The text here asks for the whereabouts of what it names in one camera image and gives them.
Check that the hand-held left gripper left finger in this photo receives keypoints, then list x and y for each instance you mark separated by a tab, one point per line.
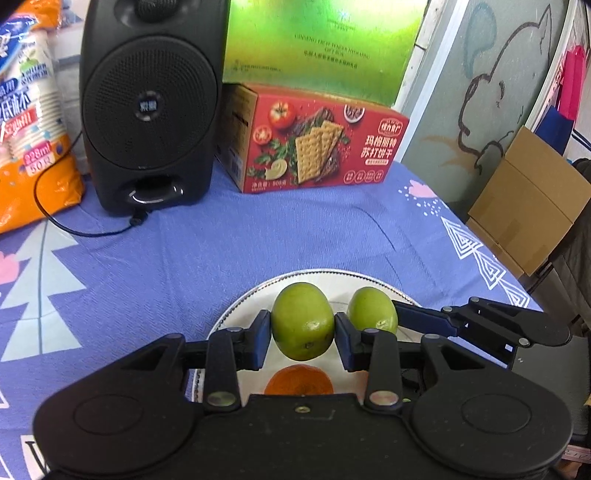
261	341

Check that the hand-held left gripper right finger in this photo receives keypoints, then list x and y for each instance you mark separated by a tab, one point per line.
346	341

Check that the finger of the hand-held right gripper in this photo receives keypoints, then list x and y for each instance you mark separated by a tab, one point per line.
425	321
494	348

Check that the white plate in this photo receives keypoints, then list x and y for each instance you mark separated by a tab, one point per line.
244	304

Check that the green apple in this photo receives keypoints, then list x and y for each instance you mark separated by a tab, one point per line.
302	323
371	309

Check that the large orange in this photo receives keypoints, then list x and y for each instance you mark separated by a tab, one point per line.
300	381

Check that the blue printed tablecloth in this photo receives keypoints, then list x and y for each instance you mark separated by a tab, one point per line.
184	254

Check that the flat cardboard box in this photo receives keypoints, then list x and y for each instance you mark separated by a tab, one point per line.
521	203

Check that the red cracker box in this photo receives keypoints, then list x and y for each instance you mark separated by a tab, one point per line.
314	147

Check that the black speaker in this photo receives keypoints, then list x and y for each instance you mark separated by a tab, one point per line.
147	101

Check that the pink and blue bag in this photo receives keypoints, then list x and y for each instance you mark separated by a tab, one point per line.
572	78

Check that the green gift box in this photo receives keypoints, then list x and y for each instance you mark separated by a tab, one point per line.
323	46

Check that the orange paper cup package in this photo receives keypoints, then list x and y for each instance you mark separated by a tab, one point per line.
32	115

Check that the white door frame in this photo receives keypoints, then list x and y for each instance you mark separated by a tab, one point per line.
429	46

